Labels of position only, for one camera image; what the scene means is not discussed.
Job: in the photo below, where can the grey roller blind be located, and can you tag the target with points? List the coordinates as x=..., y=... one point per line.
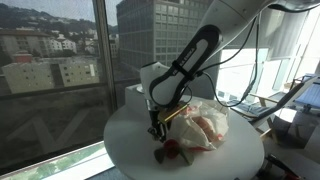
x=279, y=32

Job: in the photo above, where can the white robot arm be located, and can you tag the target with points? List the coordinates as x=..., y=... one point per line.
x=224, y=20

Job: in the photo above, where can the red plush radish toy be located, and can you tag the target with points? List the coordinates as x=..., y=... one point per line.
x=171, y=149

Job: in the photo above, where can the white red plastic bag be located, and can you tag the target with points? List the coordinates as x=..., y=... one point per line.
x=202, y=126

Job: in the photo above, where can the wooden lounge chair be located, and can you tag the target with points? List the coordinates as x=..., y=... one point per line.
x=264, y=110

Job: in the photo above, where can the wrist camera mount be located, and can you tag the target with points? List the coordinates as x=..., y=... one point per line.
x=165, y=116

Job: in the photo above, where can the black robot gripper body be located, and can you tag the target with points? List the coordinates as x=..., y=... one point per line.
x=154, y=110

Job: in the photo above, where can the white cardboard box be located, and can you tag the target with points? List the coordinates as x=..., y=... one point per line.
x=134, y=100

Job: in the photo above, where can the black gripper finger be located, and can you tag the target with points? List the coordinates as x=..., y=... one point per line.
x=164, y=134
x=156, y=133

